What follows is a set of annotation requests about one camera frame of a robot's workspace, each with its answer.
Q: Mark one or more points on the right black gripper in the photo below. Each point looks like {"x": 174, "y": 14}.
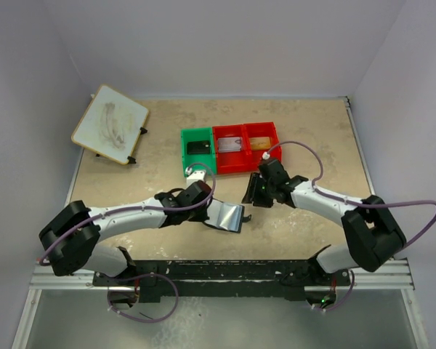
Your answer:
{"x": 252, "y": 193}

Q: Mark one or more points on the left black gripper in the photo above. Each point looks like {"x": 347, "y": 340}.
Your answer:
{"x": 200, "y": 216}

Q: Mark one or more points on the black card holder wallet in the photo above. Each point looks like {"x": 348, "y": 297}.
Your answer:
{"x": 225, "y": 216}

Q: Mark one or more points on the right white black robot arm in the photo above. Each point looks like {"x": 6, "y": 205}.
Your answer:
{"x": 372, "y": 234}

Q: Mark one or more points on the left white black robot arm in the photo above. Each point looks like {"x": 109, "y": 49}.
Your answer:
{"x": 72, "y": 239}

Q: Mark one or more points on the orange card in red bin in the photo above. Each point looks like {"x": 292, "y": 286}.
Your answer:
{"x": 259, "y": 143}

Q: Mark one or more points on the silver card in red bin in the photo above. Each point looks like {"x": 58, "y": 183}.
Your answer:
{"x": 229, "y": 144}

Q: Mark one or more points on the black card in green bin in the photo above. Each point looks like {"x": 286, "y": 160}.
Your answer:
{"x": 198, "y": 147}

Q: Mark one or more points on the right red plastic bin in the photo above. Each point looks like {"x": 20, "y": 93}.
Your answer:
{"x": 261, "y": 136}

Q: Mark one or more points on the red plastic bin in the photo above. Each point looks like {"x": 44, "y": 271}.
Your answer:
{"x": 261, "y": 136}
{"x": 230, "y": 163}

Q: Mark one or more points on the middle red plastic bin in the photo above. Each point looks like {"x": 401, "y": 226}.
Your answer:
{"x": 230, "y": 163}

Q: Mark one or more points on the green plastic bin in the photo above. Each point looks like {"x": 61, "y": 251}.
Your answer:
{"x": 188, "y": 135}

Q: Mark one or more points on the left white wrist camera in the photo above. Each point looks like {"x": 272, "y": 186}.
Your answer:
{"x": 195, "y": 175}

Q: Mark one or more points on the small whiteboard with wooden frame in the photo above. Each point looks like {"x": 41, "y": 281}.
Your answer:
{"x": 111, "y": 125}

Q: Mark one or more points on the aluminium frame rail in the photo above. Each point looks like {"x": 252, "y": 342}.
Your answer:
{"x": 394, "y": 274}

